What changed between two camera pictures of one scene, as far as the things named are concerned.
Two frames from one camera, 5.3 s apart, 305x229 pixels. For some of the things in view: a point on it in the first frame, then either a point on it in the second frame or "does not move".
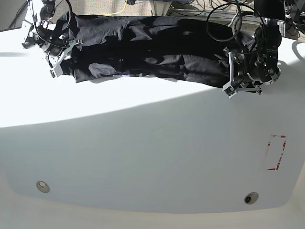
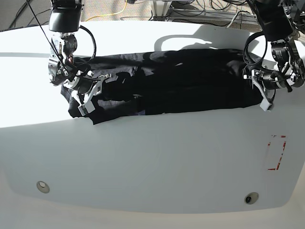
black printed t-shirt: x=195 y=50 to x=144 y=82
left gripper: x=56 y=55 to x=85 y=86
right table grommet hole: x=251 y=198 does not move
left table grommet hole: x=42 y=186 does not move
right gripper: x=240 y=80 to x=264 y=81
